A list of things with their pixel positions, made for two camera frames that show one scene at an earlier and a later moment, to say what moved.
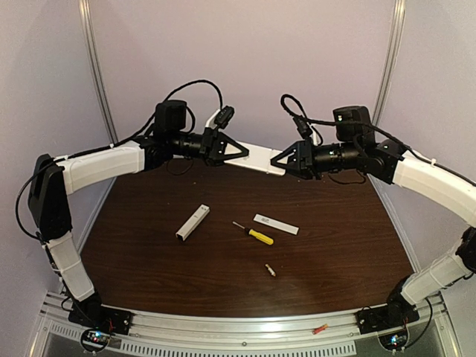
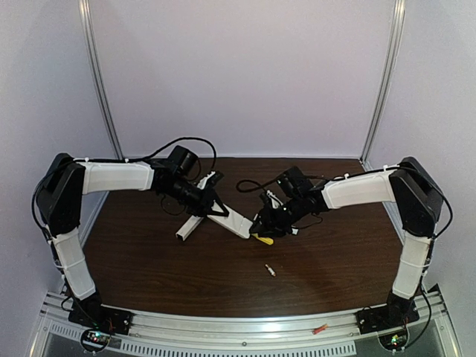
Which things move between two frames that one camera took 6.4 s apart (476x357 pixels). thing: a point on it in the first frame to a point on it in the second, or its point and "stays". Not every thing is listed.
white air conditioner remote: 258,158 to 235,222
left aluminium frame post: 86,14 stays
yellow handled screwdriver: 254,233 stays
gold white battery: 271,270 stays
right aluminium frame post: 390,58 stays
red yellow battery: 320,329 stays
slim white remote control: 200,213 stays
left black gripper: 207,146 to 207,202
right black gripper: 306,159 to 271,218
